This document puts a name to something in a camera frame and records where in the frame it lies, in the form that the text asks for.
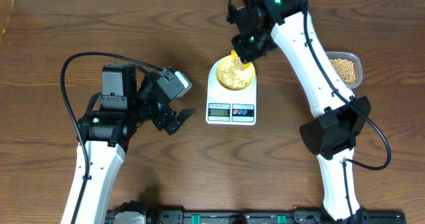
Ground yellow measuring scoop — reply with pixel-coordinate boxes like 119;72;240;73
231;50;251;70

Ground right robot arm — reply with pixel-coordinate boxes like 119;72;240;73
227;0;371;223

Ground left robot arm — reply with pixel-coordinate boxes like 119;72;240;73
61;62;195;223

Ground pale yellow bowl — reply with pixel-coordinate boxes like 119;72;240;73
216;54;256;91

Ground soybeans in bowl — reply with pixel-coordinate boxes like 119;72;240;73
218;56;252;90

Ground white digital kitchen scale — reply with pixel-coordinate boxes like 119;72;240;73
205;55;257;126

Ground soybeans in container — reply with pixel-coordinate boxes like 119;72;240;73
330;58;357;84

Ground clear plastic container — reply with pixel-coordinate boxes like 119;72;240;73
326;52;363;90

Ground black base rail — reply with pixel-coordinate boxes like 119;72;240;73
104;201;407;224

